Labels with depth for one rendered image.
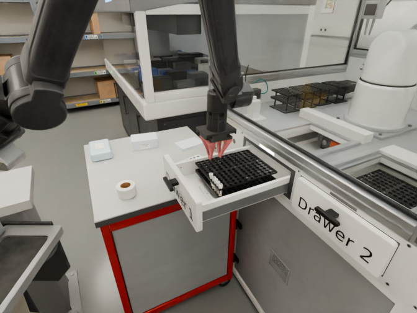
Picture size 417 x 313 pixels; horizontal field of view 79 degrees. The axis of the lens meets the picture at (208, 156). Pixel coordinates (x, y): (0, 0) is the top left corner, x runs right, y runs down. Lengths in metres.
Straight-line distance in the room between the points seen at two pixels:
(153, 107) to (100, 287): 1.07
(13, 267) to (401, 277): 0.74
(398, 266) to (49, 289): 1.38
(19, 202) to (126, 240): 0.41
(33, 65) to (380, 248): 0.75
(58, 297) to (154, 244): 0.65
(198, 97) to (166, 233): 0.89
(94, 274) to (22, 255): 1.32
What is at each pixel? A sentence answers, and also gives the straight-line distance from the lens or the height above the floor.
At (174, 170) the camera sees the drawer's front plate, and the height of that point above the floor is 0.93.
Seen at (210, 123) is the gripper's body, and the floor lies 1.09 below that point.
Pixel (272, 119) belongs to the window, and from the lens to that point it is 0.90.
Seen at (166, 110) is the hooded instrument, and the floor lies 0.85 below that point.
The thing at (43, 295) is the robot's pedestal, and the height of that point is 0.21.
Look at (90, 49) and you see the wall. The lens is 4.84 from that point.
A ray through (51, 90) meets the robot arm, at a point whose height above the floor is 1.26.
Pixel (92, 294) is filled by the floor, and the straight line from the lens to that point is 1.73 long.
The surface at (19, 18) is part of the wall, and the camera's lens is 4.79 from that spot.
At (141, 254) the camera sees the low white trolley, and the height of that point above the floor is 0.52.
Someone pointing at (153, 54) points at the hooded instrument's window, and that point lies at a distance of 1.50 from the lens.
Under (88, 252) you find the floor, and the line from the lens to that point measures 1.93.
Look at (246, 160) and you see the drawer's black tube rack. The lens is 0.91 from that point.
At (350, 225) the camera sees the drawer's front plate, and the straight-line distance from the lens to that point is 0.74.
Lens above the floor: 1.36
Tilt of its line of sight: 30 degrees down
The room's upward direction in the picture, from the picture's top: straight up
